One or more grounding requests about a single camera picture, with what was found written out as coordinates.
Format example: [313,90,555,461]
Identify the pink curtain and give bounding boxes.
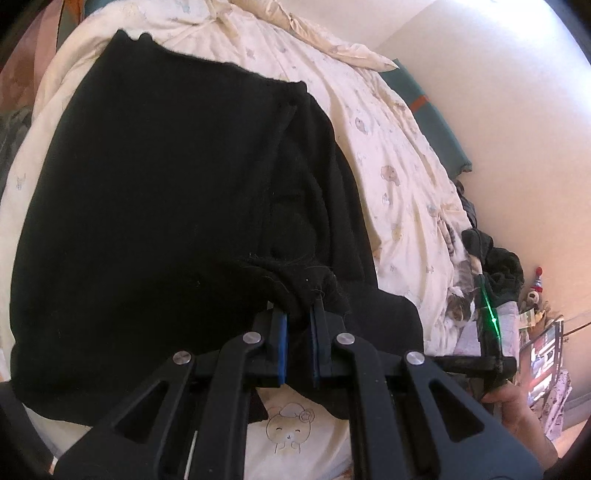
[0,18,70,112]

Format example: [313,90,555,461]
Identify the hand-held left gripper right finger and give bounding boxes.
[308,295,543,480]

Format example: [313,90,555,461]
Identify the pale pink cloth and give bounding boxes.
[494,300,531,365]

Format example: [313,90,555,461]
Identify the teal bed bumper cushion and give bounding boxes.
[379,58,474,175]

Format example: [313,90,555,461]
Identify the cream bear printed blanket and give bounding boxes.
[0,0,481,480]

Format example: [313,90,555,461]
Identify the dark clothes pile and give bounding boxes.
[452,178,526,309]

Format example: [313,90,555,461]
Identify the small red white doll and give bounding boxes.
[526,265,546,306]

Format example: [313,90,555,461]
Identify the person's right hand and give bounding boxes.
[480,381,541,444]

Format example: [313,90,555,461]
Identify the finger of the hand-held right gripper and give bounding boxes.
[431,354,485,372]

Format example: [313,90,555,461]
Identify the tabby cat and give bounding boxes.
[438,217,485,329]

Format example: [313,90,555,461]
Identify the black pants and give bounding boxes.
[9,30,426,428]

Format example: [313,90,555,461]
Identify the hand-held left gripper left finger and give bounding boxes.
[54,307,289,480]

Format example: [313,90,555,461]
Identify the camouflage jacket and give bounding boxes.
[0,106,35,199]

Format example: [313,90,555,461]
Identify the colourful printed papers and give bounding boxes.
[519,314,575,437]

